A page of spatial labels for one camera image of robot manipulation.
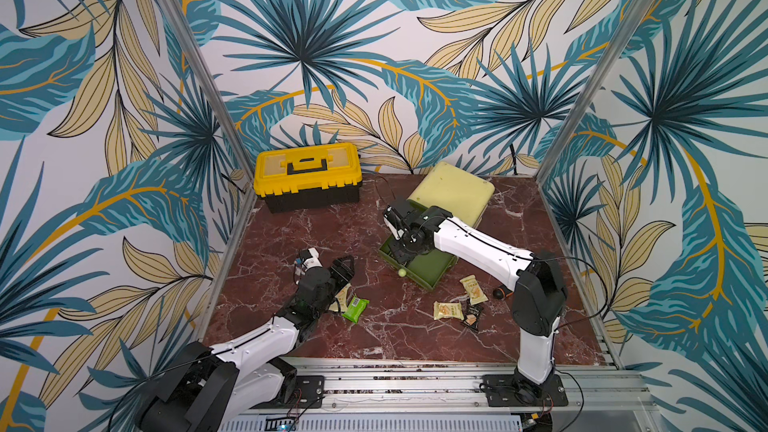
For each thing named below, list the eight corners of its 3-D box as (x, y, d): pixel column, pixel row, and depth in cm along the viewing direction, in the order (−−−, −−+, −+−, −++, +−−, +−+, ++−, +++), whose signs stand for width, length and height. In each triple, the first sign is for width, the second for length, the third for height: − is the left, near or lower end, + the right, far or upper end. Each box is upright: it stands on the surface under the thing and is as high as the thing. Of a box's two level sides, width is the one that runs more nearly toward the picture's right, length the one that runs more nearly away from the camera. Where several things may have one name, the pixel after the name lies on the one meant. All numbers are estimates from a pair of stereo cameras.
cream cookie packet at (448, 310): (433, 320, 87) (434, 317, 86) (432, 304, 90) (433, 302, 88) (462, 320, 87) (464, 318, 86) (460, 305, 90) (461, 302, 88)
